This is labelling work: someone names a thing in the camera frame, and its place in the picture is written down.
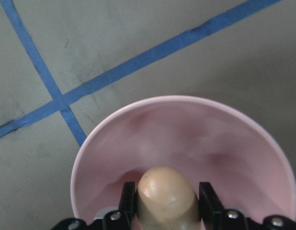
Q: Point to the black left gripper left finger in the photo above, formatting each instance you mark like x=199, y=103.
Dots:
x=120, y=219

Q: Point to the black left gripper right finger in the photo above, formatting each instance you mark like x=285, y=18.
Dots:
x=216, y=217

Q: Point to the brown egg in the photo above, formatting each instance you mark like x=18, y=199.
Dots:
x=166, y=201

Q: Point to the pink bowl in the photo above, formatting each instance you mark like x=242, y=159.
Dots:
x=205, y=140

